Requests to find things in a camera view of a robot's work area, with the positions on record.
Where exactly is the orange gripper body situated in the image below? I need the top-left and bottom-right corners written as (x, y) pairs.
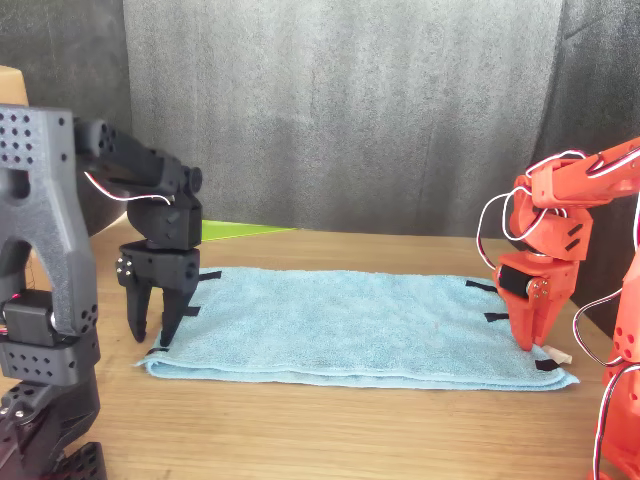
top-left (492, 251), bottom-right (582, 303)

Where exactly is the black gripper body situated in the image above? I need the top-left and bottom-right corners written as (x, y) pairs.
top-left (118, 239), bottom-right (202, 297)

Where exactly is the light blue towel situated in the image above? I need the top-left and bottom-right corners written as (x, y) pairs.
top-left (132, 266), bottom-right (581, 393)

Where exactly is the lime green plastic sheet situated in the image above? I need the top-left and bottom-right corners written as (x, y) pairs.
top-left (200, 219), bottom-right (300, 244)

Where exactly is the dark grey fabric sheet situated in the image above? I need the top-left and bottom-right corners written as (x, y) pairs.
top-left (532, 0), bottom-right (640, 331)

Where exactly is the brown cardboard box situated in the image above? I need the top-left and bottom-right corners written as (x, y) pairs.
top-left (0, 65), bottom-right (30, 108)

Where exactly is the light grey fabric sheet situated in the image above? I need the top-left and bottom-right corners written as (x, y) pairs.
top-left (122, 0), bottom-right (569, 240)

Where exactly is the white red servo wire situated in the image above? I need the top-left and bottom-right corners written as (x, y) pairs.
top-left (476, 148), bottom-right (640, 480)

